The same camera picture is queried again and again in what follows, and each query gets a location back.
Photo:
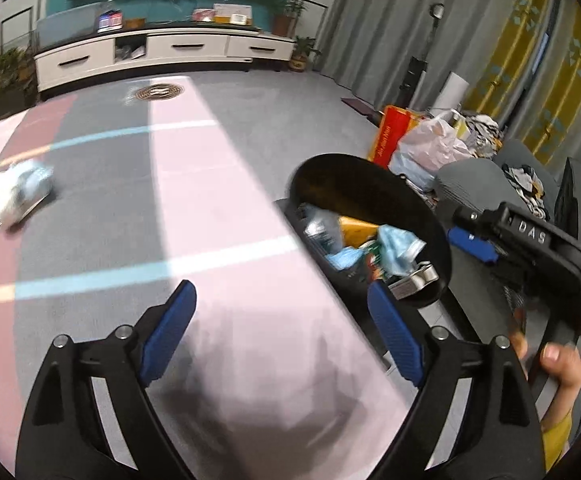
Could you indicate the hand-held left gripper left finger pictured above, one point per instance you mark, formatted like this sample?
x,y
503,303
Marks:
x,y
168,332

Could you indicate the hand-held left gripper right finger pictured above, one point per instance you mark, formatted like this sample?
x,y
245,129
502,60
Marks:
x,y
395,335

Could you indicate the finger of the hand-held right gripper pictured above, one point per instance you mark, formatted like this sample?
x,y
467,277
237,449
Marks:
x,y
473,245
480,216

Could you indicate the yellow snack packet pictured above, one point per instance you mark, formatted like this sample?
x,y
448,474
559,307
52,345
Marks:
x,y
355,232

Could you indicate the black round trash bin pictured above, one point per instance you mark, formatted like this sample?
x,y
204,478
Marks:
x,y
370,185

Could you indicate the person's right forearm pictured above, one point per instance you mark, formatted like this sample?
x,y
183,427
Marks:
x,y
559,435

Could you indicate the person's right hand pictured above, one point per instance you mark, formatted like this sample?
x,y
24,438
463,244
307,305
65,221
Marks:
x,y
563,367

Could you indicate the grey sofa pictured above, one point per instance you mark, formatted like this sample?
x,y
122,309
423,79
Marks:
x,y
470,180

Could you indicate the blue face mask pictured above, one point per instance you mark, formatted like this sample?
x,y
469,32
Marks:
x,y
398,247

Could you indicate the green snack packet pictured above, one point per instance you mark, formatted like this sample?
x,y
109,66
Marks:
x,y
374,260

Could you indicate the light blue plastic bag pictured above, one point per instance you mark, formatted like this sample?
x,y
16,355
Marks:
x,y
413,172

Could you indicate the pile of patterned clothes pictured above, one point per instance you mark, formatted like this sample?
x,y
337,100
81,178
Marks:
x,y
480,132

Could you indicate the white pink plastic bag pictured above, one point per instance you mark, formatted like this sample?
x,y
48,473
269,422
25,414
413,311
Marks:
x,y
433,142

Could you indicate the red cardboard box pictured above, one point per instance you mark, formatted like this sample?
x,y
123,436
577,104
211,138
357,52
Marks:
x,y
390,132

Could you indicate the white paper roll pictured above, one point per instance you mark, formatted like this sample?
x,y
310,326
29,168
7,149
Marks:
x,y
450,92

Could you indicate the pink grey striped mat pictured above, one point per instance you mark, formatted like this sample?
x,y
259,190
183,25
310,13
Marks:
x,y
220,185

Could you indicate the upright stick vacuum cleaner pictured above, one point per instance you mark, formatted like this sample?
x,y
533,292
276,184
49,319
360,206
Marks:
x,y
418,70

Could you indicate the dark red doormat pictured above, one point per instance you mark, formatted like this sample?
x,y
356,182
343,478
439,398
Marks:
x,y
359,106

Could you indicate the yellow patterned curtain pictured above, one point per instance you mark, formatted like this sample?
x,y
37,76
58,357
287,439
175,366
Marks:
x,y
535,60

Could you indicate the white crumpled plastic bag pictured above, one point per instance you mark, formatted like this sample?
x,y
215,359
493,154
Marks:
x,y
18,192

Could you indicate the grey curtain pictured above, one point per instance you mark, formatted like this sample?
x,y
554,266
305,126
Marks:
x,y
395,20

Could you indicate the potted plant yellow pot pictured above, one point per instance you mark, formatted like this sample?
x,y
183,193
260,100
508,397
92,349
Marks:
x,y
304,52

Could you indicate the brown round patterned disc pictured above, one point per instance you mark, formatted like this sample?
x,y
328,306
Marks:
x,y
159,91

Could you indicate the potted plant brown pot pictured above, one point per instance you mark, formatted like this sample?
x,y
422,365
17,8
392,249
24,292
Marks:
x,y
288,12

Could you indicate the white television cabinet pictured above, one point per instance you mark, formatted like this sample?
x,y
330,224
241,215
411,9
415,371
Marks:
x,y
170,50

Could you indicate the large leafy potted plant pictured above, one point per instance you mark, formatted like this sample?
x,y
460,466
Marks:
x,y
8,72

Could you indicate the small pink red box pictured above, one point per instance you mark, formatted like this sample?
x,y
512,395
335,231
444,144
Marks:
x,y
204,15

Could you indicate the white orange flat box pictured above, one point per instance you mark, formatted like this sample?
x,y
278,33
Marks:
x,y
233,12

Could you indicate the glass fish tank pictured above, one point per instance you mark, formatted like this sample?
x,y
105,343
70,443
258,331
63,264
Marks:
x,y
65,25

